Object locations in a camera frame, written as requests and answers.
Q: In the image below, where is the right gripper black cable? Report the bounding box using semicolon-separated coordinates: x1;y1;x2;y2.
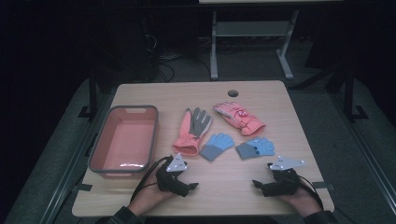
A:
297;175;325;210

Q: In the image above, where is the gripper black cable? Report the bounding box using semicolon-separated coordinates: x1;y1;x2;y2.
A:
130;156;172;203
297;175;325;210

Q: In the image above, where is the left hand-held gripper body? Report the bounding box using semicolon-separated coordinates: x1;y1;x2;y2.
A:
155;152;191;198

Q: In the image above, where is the pink glove with grey palm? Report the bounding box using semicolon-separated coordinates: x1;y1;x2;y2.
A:
172;107;213;157

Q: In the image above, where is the tangle of floor cables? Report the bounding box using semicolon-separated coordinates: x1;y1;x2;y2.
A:
146;33;213;82

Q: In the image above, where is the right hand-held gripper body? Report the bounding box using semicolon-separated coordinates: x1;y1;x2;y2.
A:
262;156;306;198

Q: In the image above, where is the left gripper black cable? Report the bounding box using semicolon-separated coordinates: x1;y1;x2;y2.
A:
130;156;172;203

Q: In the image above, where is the black tape strip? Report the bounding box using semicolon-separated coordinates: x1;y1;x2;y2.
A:
312;181;336;191
72;183;93;192

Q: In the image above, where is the person's right hand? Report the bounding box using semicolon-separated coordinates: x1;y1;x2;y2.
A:
277;186;323;217

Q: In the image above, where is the blue glove with grey cuff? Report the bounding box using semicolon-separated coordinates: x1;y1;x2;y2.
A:
199;133;235;162

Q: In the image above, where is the blue dotted glove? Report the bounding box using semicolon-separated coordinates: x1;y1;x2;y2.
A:
234;136;276;161

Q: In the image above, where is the pink printed ski glove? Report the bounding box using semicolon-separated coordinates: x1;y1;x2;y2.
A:
213;102;266;137

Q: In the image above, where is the black metal stand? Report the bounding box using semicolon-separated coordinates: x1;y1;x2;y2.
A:
78;69;101;122
326;62;370;123

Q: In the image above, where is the white metal stand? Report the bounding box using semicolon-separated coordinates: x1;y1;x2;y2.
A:
209;8;301;81

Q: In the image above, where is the person's left hand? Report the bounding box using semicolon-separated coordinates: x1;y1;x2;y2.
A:
127;173;176;217

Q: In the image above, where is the pink basin with grey rim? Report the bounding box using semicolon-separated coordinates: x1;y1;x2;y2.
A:
88;105;160;180

